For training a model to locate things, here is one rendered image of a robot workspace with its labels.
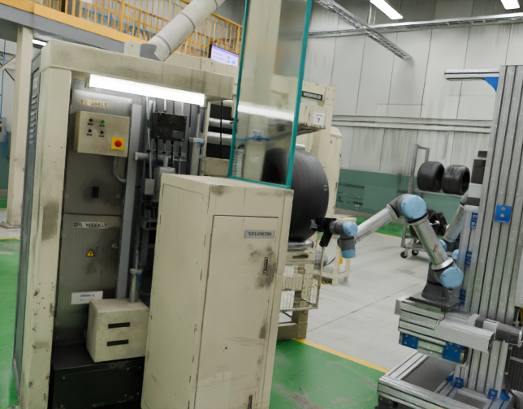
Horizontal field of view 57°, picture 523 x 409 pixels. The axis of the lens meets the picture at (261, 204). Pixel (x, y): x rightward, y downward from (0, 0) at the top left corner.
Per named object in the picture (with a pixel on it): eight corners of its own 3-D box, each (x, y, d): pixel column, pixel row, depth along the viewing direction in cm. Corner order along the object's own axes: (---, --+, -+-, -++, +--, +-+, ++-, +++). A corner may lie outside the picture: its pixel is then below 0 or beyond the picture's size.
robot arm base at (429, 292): (452, 299, 271) (455, 281, 270) (445, 303, 259) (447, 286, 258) (425, 292, 280) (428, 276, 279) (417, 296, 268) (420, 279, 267)
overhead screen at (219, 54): (207, 84, 657) (211, 44, 652) (205, 84, 660) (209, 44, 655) (235, 92, 706) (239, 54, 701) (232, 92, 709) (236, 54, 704)
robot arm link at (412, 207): (458, 276, 262) (412, 189, 258) (469, 283, 247) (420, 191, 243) (438, 286, 263) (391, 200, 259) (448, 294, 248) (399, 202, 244)
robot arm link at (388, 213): (404, 188, 269) (331, 236, 272) (410, 189, 258) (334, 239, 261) (415, 205, 270) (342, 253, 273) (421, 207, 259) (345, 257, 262)
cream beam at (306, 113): (249, 117, 297) (252, 92, 295) (231, 118, 318) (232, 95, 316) (326, 129, 328) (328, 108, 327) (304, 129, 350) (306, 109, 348)
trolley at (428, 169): (479, 275, 730) (499, 149, 712) (396, 257, 811) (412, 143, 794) (489, 270, 780) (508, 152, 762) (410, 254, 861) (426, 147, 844)
